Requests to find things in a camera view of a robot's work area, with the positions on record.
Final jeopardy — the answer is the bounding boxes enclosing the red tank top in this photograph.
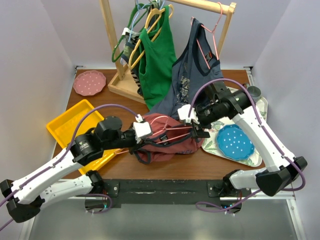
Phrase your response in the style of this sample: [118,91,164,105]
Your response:
[134,113,204,165]

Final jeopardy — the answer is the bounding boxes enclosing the pink wire hanger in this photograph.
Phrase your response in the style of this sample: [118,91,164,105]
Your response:
[196,2,223,69]
[114,115,191,155]

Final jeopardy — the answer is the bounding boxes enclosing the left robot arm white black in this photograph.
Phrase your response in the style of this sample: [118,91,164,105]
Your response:
[0,116,153,223]

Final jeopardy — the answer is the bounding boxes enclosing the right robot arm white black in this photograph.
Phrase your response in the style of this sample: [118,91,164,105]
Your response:
[187,78,308,197]

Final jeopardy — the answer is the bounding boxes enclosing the navy blue tank top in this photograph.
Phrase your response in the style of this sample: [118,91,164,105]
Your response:
[148,18,223,119]

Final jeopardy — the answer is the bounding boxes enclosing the green tank top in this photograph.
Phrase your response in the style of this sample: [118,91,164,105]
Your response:
[138,5,177,109]

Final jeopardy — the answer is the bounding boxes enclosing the yellow hanger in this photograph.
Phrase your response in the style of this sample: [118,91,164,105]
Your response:
[128,4,174,70]

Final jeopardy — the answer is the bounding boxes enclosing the light blue hanger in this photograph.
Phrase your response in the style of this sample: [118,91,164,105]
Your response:
[120,0,165,65]

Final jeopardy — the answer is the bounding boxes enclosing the blue dotted plate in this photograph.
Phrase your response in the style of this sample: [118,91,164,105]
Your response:
[216,124,255,161]

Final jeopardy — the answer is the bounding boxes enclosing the grey mug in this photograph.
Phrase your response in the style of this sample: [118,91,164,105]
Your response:
[247,85,262,103]

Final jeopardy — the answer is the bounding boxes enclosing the wooden clothes rack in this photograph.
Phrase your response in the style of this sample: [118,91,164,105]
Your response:
[99,0,237,104]

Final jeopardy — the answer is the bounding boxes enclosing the yellow plastic tray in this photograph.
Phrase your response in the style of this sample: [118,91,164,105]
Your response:
[46,99,116,175]

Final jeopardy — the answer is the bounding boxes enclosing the pink dotted plate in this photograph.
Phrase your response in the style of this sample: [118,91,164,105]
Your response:
[73,70,106,97]

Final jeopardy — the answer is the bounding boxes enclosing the zebra pattern garment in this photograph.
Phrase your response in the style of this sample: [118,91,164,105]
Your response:
[121,28,144,97]

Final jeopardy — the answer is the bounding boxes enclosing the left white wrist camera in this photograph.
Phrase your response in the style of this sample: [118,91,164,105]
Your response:
[132,114,153,144]

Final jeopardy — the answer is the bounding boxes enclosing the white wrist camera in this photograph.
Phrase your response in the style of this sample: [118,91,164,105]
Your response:
[132,114,153,144]
[177,104,199,124]

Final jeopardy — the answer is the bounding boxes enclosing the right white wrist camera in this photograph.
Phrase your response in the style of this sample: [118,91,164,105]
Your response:
[177,104,199,124]

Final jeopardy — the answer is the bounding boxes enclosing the black mounting base plate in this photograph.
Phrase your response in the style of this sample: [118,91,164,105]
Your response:
[98,179,251,208]

